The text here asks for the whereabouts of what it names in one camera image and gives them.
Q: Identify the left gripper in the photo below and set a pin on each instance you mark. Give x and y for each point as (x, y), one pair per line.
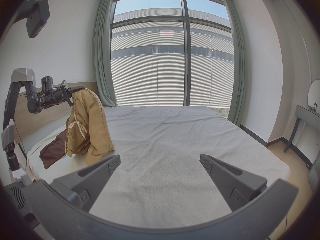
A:
(53, 99)

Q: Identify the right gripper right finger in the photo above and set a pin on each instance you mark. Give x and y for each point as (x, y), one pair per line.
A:
(237, 186)

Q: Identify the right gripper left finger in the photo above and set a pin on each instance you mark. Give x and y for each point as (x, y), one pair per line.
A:
(82, 185)

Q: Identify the tan shorts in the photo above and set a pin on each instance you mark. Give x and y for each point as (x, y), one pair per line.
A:
(97, 124)

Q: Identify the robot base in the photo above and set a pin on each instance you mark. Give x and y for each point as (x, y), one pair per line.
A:
(21, 177)

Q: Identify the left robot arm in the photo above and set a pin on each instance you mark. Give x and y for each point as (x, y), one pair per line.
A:
(22, 75)

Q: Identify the bed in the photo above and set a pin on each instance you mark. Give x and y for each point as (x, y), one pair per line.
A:
(175, 139)

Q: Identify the brown garment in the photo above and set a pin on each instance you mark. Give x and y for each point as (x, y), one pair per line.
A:
(53, 151)

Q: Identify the grey-green curtain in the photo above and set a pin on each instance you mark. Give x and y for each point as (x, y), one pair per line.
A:
(237, 84)
(102, 59)

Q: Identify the grey dressing table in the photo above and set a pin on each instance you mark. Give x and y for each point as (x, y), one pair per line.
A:
(303, 112)

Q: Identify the window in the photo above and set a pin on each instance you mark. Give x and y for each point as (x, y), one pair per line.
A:
(150, 71)

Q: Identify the round mirror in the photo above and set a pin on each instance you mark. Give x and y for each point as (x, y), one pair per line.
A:
(313, 91)

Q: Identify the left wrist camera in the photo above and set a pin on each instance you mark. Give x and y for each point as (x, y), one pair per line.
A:
(46, 82)

